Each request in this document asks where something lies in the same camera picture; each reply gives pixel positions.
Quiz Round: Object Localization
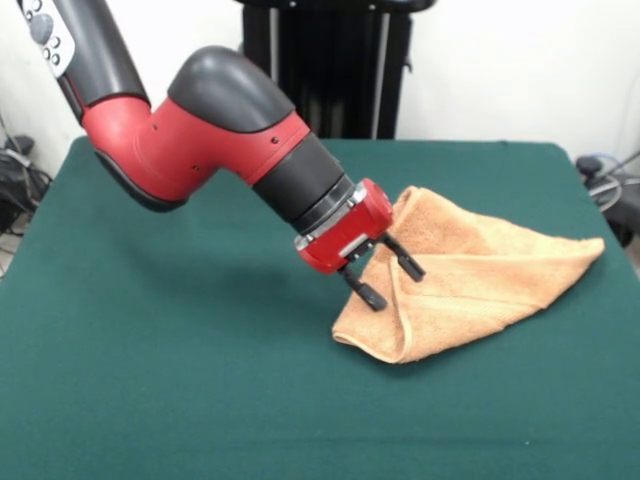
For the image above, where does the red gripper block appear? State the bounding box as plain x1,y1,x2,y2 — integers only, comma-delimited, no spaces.
297,178,427,313

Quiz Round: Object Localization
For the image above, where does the tan terry towel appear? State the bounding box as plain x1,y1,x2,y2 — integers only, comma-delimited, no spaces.
331,185,606,366

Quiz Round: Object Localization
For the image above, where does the dark green table cloth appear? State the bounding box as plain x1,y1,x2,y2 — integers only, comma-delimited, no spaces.
0,134,640,480

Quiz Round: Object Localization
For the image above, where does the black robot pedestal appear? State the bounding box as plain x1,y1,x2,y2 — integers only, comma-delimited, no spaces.
232,0,417,140

